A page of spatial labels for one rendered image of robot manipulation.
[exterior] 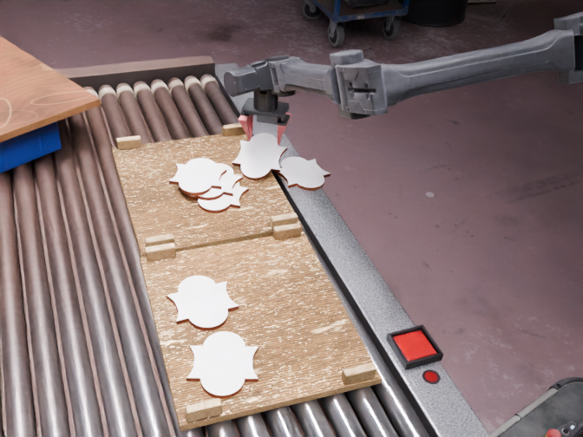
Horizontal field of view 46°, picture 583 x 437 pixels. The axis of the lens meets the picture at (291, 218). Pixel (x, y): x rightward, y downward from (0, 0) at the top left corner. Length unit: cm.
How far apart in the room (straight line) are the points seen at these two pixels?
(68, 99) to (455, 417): 113
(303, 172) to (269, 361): 60
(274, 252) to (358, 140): 225
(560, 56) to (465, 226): 204
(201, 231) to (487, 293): 162
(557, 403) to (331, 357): 113
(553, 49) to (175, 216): 82
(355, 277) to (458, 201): 193
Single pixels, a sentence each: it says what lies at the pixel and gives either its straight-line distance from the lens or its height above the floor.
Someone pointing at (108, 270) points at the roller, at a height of 92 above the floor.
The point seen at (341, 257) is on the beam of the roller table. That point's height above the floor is 92.
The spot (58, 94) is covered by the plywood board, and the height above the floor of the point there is 104.
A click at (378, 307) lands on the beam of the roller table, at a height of 91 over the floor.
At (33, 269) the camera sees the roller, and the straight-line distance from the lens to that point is 144.
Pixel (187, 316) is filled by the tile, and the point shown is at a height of 95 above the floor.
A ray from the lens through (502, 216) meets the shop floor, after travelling 327.
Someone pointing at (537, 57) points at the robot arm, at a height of 143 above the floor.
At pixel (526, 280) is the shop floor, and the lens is 296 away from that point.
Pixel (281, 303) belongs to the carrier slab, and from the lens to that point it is 130.
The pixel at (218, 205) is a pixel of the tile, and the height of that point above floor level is 95.
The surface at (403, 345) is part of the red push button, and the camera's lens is 127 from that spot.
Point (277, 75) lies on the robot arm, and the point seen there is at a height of 120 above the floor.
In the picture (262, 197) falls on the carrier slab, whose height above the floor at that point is 94.
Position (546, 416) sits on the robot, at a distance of 218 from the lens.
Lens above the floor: 186
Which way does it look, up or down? 38 degrees down
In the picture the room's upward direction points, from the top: 5 degrees clockwise
